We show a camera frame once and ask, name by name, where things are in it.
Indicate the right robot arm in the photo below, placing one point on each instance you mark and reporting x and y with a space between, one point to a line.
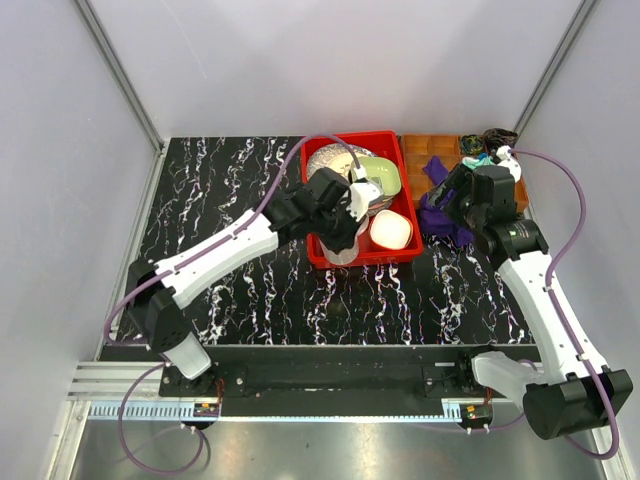
575 390

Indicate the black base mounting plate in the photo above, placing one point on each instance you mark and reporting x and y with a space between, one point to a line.
331 382

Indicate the dark patterned sock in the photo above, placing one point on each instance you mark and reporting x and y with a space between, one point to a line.
471 144

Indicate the white mint sock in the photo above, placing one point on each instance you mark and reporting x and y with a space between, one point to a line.
471 162

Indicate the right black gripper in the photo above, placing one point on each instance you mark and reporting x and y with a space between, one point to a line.
460 180

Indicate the iridescent pink cup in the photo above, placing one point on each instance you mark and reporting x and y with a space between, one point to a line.
342 255

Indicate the mint green sock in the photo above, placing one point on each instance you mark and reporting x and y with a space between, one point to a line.
485 159

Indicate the orange white square bowl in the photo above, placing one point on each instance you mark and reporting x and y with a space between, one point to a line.
392 230

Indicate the red plastic bin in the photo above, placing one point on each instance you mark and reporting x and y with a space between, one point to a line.
385 143

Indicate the pink cream round plate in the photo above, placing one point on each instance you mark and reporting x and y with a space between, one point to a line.
341 164

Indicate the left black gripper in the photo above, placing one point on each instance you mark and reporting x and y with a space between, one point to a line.
346 239

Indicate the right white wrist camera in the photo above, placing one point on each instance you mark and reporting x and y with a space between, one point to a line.
504 157

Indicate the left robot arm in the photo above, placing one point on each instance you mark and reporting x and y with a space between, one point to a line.
158 293

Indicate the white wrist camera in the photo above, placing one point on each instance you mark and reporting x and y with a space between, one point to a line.
504 157
361 194

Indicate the brown dark rolled sock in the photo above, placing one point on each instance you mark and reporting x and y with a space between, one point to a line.
494 138

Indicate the purple cloth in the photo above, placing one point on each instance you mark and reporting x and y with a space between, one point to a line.
433 221

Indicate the wooden compartment organizer tray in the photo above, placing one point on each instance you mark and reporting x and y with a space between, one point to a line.
418 149

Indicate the green panda square dish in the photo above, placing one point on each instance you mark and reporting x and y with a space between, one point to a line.
383 172

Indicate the speckled grey large plate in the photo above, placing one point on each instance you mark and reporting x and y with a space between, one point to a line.
321 158

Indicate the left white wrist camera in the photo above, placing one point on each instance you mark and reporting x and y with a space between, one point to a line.
361 194

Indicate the aluminium frame rail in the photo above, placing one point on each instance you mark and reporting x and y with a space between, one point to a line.
108 53

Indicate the white square bowl insert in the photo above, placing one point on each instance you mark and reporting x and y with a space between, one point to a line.
390 229

